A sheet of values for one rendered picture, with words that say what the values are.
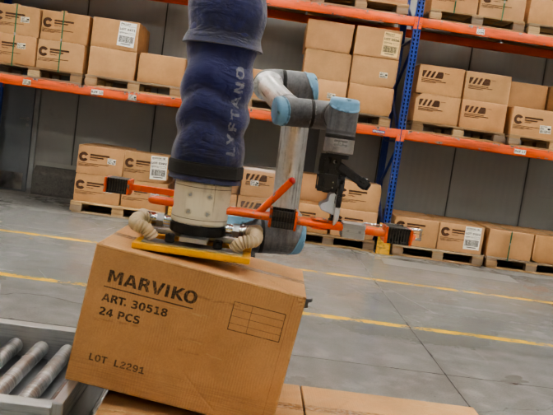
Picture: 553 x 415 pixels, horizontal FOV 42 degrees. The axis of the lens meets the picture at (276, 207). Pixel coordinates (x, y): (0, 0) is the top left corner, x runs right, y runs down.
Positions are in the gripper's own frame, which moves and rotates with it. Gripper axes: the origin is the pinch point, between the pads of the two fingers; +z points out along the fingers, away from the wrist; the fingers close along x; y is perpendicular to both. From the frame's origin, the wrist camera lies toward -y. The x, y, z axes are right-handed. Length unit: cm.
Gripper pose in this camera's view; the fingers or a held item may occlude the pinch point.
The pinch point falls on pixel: (335, 220)
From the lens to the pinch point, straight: 220.6
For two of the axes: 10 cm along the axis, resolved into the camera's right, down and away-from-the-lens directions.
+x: 0.1, 1.1, -9.9
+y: -9.9, -1.3, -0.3
